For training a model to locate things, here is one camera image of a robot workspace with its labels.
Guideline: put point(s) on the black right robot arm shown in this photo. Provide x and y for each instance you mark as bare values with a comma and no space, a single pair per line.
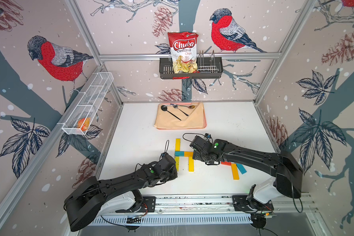
285,172

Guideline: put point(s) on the orange long block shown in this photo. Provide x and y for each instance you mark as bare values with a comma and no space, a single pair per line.
235,171

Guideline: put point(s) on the teal short block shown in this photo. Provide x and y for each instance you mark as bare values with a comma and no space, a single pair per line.
179,153

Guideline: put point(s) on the black wall rack basket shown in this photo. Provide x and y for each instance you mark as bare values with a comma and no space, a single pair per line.
208,67

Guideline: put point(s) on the red cassava chips bag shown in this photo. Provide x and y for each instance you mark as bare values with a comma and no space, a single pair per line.
183,48

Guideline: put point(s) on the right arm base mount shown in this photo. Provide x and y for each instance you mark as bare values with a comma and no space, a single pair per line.
248,204

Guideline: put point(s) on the white wire mesh basket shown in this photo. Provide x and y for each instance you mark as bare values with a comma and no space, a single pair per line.
89,103

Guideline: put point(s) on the small orange yellow block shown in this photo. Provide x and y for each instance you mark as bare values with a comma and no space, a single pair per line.
188,154

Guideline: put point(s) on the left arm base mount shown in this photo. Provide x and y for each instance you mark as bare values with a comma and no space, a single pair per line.
140,203

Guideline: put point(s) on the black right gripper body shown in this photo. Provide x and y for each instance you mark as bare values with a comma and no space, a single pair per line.
201,158

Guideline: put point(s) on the beige folded cloth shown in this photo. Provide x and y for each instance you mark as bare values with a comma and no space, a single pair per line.
195,120

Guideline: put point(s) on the black ladle spoon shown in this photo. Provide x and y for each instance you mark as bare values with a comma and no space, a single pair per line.
165,109

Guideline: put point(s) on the copper spoon on cloth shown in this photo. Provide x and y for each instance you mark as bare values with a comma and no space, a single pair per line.
189,107

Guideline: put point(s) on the teal long block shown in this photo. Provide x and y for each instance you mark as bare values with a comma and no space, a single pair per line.
241,168

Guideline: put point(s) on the yellow long block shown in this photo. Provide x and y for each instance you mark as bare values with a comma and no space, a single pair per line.
190,164

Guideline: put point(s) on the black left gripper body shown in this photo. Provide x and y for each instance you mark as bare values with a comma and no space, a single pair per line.
172,174

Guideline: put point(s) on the red block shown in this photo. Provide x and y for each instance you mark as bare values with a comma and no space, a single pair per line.
226,163

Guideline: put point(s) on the silver spoon on cloth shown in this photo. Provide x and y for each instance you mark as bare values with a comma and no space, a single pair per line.
177,107

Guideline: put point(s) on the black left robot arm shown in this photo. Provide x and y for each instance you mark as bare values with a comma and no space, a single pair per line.
84,203

